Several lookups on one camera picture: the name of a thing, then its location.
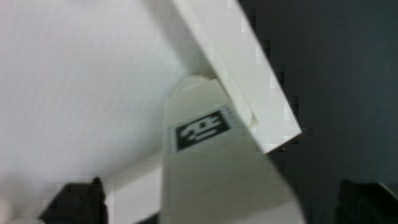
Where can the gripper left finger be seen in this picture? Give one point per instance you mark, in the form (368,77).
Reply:
(76,206)

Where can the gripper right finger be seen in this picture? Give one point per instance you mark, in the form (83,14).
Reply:
(366,203)

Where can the white desk leg tagged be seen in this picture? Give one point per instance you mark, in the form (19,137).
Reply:
(222,185)

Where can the white desk tabletop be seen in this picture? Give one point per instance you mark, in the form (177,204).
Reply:
(94,56)

